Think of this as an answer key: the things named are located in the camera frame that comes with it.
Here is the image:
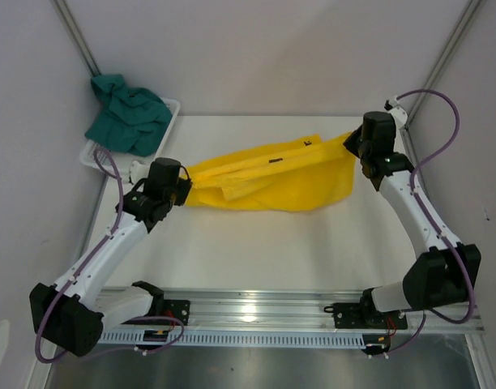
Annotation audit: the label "yellow shorts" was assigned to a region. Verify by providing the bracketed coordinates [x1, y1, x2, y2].
[185, 134, 356, 212]

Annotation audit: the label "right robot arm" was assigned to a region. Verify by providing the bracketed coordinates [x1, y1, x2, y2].
[344, 107, 481, 327]

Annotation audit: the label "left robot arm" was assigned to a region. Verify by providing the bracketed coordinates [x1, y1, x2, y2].
[29, 157, 192, 363]

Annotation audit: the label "green shorts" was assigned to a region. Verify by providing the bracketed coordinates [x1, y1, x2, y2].
[85, 75, 173, 157]

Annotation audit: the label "white plastic basket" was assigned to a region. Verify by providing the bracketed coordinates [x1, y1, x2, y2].
[79, 97, 180, 174]

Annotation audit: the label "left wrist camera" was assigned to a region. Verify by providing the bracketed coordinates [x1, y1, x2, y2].
[128, 160, 149, 184]

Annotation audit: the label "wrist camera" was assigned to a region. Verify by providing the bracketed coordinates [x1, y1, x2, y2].
[384, 97, 408, 130]
[128, 160, 149, 184]

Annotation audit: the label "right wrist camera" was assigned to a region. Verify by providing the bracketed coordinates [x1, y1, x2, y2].
[384, 97, 408, 130]

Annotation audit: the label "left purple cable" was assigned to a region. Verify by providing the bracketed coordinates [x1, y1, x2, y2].
[34, 147, 185, 362]

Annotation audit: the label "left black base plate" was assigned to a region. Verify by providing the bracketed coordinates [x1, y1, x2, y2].
[148, 299, 191, 326]

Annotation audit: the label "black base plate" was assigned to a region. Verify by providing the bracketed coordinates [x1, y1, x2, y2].
[148, 299, 191, 326]
[323, 302, 408, 330]

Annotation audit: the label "right corner aluminium post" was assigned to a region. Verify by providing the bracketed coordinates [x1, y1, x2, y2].
[404, 0, 486, 126]

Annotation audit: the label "corner aluminium post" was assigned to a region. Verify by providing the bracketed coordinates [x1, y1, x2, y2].
[51, 0, 101, 77]
[404, 0, 486, 126]

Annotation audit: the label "aluminium rail frame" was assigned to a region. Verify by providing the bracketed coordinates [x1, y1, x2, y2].
[165, 289, 485, 335]

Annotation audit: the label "white slotted cable duct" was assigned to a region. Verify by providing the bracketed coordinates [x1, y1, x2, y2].
[99, 328, 366, 349]

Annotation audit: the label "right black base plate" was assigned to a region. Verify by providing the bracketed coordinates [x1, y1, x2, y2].
[323, 302, 408, 330]

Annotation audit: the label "left corner aluminium post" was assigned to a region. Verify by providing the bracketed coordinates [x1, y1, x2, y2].
[51, 0, 101, 77]

